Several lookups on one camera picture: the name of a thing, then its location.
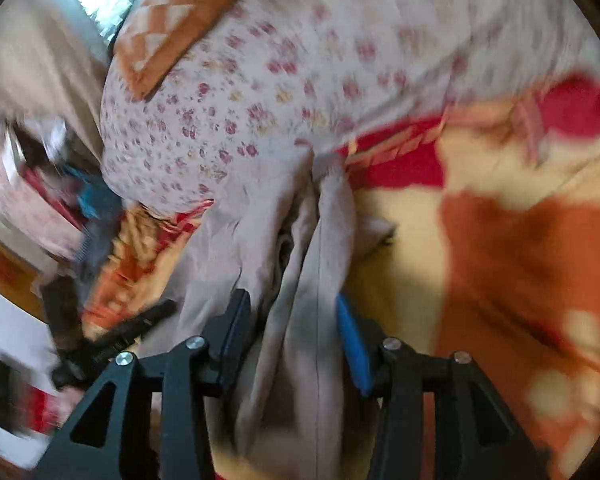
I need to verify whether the beige zip jacket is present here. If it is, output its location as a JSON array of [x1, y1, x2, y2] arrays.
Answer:
[[140, 146, 393, 479]]

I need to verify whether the orange yellow red blanket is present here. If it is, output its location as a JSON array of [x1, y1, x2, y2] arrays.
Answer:
[[83, 76, 600, 479]]

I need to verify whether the floral white quilt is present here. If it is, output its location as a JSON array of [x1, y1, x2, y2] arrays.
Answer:
[[100, 0, 600, 214]]

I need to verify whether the orange checkered pillow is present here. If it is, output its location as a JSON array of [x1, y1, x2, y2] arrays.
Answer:
[[114, 0, 237, 101]]

